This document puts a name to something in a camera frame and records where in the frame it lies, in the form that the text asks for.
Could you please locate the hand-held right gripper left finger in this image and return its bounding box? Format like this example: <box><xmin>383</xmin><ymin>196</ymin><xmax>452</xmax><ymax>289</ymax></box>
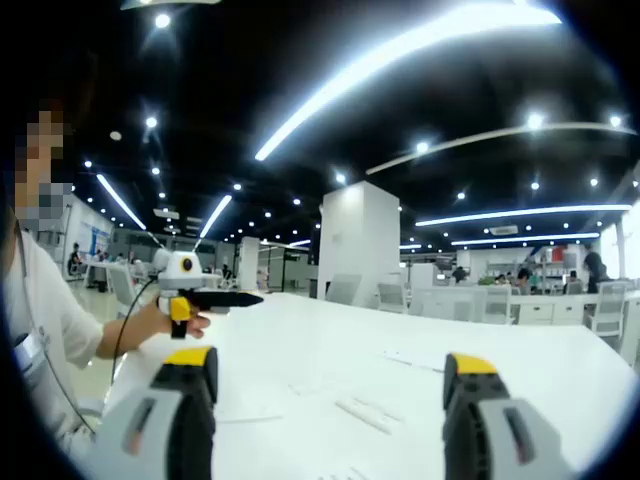
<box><xmin>74</xmin><ymin>344</ymin><xmax>220</xmax><ymax>480</ymax></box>

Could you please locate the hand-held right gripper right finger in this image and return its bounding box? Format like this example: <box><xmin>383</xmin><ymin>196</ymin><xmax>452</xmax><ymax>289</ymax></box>
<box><xmin>441</xmin><ymin>352</ymin><xmax>576</xmax><ymax>480</ymax></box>

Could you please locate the person's left hand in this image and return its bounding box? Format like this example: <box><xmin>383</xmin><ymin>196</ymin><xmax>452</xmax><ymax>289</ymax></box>
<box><xmin>139</xmin><ymin>298</ymin><xmax>212</xmax><ymax>342</ymax></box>

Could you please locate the slim white pillar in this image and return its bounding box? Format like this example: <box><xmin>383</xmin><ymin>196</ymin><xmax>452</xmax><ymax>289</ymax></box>
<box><xmin>239</xmin><ymin>236</ymin><xmax>262</xmax><ymax>292</ymax></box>

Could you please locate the white mesh office chair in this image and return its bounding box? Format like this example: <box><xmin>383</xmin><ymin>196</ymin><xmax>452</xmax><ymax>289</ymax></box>
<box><xmin>586</xmin><ymin>281</ymin><xmax>629</xmax><ymax>337</ymax></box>
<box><xmin>482</xmin><ymin>286</ymin><xmax>513</xmax><ymax>324</ymax></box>
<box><xmin>376</xmin><ymin>282</ymin><xmax>408</xmax><ymax>314</ymax></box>
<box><xmin>107</xmin><ymin>263</ymin><xmax>142</xmax><ymax>317</ymax></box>
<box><xmin>324</xmin><ymin>273</ymin><xmax>363</xmax><ymax>304</ymax></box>

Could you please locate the thin ceiling light strip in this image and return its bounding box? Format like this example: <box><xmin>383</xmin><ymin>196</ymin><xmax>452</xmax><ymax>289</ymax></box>
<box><xmin>199</xmin><ymin>194</ymin><xmax>233</xmax><ymax>239</ymax></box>
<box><xmin>451</xmin><ymin>232</ymin><xmax>600</xmax><ymax>247</ymax></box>
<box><xmin>414</xmin><ymin>203</ymin><xmax>632</xmax><ymax>227</ymax></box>
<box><xmin>96</xmin><ymin>173</ymin><xmax>148</xmax><ymax>232</ymax></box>

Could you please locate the person in white shirt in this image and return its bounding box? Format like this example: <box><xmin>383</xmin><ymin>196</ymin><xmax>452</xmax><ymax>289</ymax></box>
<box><xmin>2</xmin><ymin>212</ymin><xmax>106</xmax><ymax>451</ymax></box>

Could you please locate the grey chest device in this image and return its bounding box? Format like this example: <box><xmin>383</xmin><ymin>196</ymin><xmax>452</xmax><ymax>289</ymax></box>
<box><xmin>12</xmin><ymin>327</ymin><xmax>54</xmax><ymax>376</ymax></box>

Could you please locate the white office desk row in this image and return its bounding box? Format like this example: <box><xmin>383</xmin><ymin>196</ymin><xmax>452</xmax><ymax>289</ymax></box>
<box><xmin>409</xmin><ymin>284</ymin><xmax>640</xmax><ymax>326</ymax></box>

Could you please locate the large white square pillar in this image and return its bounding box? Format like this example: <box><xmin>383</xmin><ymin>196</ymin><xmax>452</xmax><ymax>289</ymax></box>
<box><xmin>318</xmin><ymin>180</ymin><xmax>401</xmax><ymax>302</ymax></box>

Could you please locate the white shelf with red boxes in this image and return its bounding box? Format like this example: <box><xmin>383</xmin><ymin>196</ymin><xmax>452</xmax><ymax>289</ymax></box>
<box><xmin>537</xmin><ymin>244</ymin><xmax>581</xmax><ymax>281</ymax></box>

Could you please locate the ceiling air conditioner cassette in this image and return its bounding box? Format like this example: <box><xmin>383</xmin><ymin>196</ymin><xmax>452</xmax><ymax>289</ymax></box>
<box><xmin>119</xmin><ymin>0</ymin><xmax>222</xmax><ymax>11</ymax></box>

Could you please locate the long bright ceiling light strip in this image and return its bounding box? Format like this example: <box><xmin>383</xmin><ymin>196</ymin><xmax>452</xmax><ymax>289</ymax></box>
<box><xmin>254</xmin><ymin>8</ymin><xmax>564</xmax><ymax>162</ymax></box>

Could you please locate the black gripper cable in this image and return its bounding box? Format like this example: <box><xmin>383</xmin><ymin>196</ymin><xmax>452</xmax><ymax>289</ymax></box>
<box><xmin>110</xmin><ymin>275</ymin><xmax>160</xmax><ymax>389</ymax></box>

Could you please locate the thin chest device cable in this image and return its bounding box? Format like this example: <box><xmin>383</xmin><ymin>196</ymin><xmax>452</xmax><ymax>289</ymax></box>
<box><xmin>47</xmin><ymin>357</ymin><xmax>97</xmax><ymax>435</ymax></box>

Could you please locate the grey neck lanyard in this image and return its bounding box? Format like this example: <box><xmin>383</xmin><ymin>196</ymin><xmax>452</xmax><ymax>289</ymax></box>
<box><xmin>14</xmin><ymin>219</ymin><xmax>34</xmax><ymax>331</ymax></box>

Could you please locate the grey curved ceiling rail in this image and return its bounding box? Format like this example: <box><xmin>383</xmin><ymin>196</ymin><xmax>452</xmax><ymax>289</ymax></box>
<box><xmin>364</xmin><ymin>123</ymin><xmax>637</xmax><ymax>176</ymax></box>

